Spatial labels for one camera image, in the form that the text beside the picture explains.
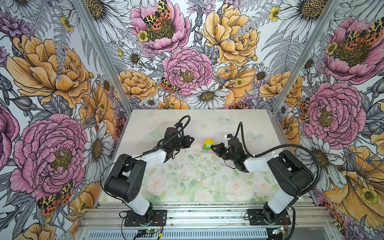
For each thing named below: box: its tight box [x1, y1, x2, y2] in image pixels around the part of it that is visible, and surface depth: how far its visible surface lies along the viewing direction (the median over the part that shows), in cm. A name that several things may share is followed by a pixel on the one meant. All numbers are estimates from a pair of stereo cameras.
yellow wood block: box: [204, 138, 215, 145], surface depth 93 cm
